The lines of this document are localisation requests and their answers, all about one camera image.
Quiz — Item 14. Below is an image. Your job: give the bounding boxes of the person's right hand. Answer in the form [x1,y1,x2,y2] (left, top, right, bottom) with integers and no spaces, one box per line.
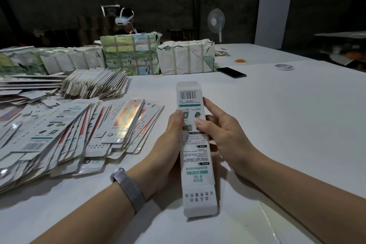
[194,97,264,180]

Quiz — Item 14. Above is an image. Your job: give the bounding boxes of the person's left hand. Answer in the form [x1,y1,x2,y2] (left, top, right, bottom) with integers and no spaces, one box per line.
[128,109,185,199]

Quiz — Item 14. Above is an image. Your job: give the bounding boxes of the toothbrush carton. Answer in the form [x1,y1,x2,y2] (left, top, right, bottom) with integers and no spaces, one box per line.
[176,81,219,219]

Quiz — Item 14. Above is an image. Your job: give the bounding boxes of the fanned stack of white cartons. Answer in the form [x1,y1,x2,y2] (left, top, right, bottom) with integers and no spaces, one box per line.
[60,67,131,100]

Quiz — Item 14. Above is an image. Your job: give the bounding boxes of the pile of cartons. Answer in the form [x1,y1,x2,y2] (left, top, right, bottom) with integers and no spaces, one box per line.
[0,69,165,194]

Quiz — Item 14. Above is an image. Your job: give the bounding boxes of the person's left forearm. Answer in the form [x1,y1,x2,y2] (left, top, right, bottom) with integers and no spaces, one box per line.
[31,186,135,244]

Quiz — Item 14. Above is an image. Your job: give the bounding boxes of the person's right forearm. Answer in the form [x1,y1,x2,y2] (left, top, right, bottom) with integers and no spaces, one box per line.
[243,158,366,244]

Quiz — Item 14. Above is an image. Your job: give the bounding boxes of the grey band wristwatch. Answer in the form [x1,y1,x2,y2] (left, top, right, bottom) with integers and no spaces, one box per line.
[110,167,146,214]

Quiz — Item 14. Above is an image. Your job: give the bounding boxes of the black smartphone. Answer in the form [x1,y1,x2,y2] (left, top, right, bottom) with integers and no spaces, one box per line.
[216,67,248,79]

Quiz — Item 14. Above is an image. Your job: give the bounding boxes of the small white paper stack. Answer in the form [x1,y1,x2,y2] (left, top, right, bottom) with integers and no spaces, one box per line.
[214,47,231,58]

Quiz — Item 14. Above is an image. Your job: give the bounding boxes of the green printed wrapped bundle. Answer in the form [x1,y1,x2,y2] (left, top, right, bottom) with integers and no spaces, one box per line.
[100,32,163,76]

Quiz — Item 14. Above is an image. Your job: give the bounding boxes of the dark wooden chair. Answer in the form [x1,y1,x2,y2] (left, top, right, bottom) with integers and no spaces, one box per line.
[166,29,197,42]

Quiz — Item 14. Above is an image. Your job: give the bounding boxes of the white standing fan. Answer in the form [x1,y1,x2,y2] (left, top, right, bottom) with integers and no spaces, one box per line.
[207,8,226,44]

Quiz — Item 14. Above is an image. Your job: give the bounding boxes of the white board panel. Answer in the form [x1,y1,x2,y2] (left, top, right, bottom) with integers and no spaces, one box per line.
[254,0,295,50]

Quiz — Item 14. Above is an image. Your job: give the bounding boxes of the cluttered side table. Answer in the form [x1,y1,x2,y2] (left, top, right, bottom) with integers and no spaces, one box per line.
[315,30,366,71]

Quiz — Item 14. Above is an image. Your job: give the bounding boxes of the row of white wrapped bundles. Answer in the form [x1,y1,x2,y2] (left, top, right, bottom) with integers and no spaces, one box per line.
[0,45,106,77]

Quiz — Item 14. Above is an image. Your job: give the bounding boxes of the white strapped wrapped bundle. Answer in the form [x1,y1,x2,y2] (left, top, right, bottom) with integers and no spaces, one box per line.
[157,39,217,76]

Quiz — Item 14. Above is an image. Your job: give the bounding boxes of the white head-mounted camera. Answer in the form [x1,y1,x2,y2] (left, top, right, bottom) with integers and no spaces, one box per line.
[102,5,136,26]

